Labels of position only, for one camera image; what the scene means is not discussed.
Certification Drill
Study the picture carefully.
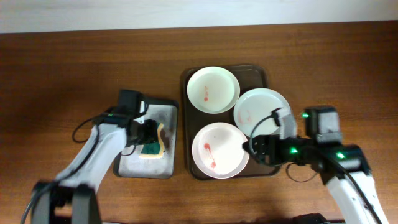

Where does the pink white plate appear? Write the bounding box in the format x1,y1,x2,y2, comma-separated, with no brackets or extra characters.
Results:
192,122,249,179

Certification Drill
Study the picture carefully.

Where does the black cable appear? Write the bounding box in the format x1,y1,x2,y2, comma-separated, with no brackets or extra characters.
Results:
72,113,109,144
248,107,383,224

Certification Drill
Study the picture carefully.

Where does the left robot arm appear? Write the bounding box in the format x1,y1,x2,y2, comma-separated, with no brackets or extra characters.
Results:
21,90,158,223

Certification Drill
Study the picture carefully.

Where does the left black cable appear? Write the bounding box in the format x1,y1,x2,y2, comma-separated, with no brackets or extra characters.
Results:
72,113,109,144

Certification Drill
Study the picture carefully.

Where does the cream white plate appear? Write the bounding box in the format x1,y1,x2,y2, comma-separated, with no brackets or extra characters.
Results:
187,67,240,114

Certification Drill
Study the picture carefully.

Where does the pale blue plate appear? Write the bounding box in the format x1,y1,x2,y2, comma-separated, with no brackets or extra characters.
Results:
233,88,291,137

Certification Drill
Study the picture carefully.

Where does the green yellow sponge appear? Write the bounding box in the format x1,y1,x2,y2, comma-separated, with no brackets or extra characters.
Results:
139,123,165,159

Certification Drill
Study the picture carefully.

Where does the right black cable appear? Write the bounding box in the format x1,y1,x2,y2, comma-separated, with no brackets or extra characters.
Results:
248,107,383,224

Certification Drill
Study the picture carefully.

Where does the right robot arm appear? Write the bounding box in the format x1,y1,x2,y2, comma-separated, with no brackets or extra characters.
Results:
242,106,388,223

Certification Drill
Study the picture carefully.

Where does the black soapy water tray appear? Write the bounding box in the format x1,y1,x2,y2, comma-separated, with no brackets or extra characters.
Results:
113,98,179,179

